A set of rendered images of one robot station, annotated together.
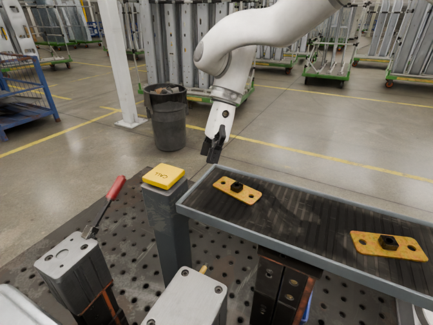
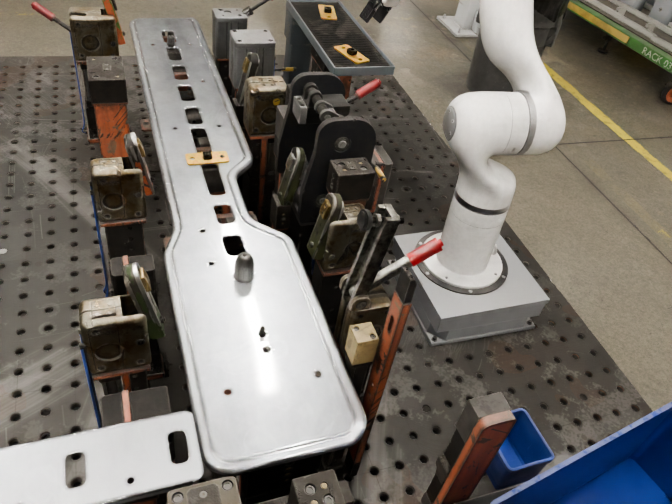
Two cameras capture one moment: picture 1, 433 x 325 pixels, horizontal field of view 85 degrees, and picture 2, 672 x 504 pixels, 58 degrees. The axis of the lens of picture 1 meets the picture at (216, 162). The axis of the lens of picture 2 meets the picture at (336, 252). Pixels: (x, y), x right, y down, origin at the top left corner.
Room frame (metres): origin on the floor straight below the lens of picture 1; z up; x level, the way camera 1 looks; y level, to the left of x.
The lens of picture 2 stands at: (-0.76, -1.02, 1.71)
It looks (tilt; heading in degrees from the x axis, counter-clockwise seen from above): 42 degrees down; 37
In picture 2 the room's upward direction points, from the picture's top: 10 degrees clockwise
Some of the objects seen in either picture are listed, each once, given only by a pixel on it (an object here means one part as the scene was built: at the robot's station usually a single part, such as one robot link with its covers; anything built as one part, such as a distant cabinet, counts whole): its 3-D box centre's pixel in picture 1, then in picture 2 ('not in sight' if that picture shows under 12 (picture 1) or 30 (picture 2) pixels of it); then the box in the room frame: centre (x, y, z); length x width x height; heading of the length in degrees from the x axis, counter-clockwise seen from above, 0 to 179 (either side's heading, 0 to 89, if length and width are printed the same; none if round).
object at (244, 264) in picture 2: not in sight; (244, 268); (-0.29, -0.48, 1.02); 0.03 x 0.03 x 0.07
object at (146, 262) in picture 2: not in sight; (139, 323); (-0.41, -0.35, 0.84); 0.11 x 0.08 x 0.29; 153
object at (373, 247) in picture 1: (387, 243); (351, 52); (0.21, -0.23, 1.17); 0.08 x 0.04 x 0.01; 81
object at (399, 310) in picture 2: not in sight; (375, 388); (-0.26, -0.76, 0.95); 0.03 x 0.01 x 0.50; 63
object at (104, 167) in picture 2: not in sight; (125, 235); (-0.32, -0.16, 0.87); 0.12 x 0.09 x 0.35; 153
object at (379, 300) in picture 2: not in sight; (351, 364); (-0.20, -0.67, 0.88); 0.07 x 0.06 x 0.35; 153
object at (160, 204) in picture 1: (174, 252); (295, 76); (0.38, 0.10, 0.92); 0.08 x 0.08 x 0.44; 63
